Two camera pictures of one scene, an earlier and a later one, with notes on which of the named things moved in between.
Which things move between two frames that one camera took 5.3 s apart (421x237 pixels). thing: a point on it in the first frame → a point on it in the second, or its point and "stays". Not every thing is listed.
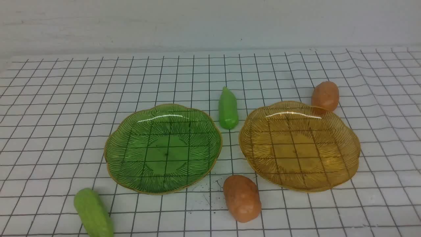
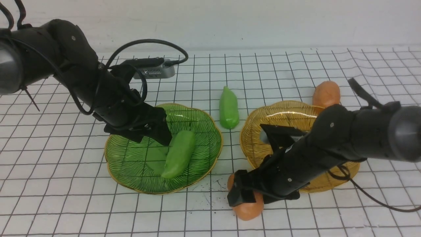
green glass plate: (164, 149) stays
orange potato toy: (325, 94) stays
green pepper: (228, 109) stays
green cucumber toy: (93, 213) → (181, 147)
